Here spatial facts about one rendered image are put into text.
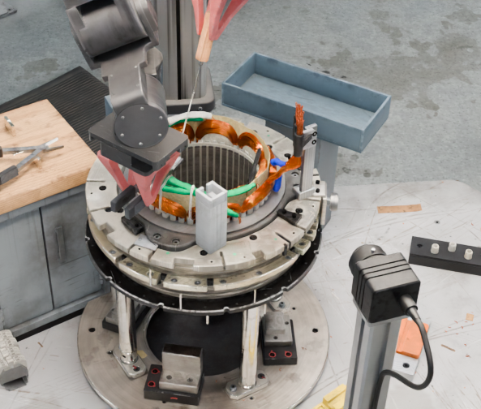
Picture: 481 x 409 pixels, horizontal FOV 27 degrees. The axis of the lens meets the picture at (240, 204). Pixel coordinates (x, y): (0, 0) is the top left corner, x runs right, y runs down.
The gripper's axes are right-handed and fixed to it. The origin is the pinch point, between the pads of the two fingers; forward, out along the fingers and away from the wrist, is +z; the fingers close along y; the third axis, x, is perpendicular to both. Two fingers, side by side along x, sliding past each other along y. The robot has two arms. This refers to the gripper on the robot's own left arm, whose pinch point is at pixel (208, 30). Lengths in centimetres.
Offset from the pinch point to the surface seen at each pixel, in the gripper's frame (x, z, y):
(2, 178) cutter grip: -6.8, 29.0, -21.9
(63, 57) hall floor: 163, 80, -167
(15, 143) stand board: 1.8, 28.3, -29.2
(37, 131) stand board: 5.6, 26.8, -28.7
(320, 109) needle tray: 41.2, 16.5, -2.9
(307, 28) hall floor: 230, 53, -113
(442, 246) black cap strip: 57, 34, 19
